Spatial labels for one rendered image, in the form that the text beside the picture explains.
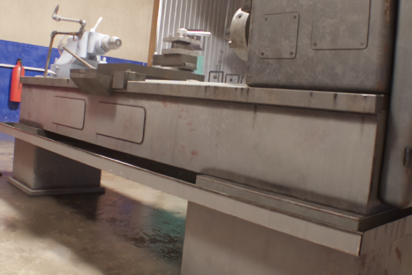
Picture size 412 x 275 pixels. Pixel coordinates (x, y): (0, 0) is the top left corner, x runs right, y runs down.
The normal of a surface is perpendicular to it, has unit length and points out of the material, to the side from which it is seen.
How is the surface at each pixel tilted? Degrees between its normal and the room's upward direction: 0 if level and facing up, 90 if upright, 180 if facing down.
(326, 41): 90
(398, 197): 90
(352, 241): 90
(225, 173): 90
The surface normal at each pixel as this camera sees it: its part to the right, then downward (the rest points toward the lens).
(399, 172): -0.72, -0.06
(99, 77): 0.69, 0.08
